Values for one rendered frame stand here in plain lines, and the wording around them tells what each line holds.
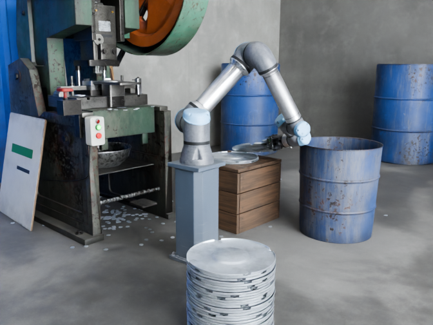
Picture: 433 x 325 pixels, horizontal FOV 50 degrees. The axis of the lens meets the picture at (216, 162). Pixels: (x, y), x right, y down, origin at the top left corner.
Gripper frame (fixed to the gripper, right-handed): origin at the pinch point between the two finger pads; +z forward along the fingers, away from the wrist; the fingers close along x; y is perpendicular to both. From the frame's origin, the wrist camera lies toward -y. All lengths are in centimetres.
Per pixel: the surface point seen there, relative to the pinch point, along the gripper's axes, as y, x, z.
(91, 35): 84, -66, 23
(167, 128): 47, -16, 26
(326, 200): -3, 32, -38
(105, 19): 74, -75, 26
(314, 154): 0.0, 8.9, -36.8
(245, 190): 22.3, 23.1, -6.5
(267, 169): 4.3, 13.9, -4.0
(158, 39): 42, -68, 33
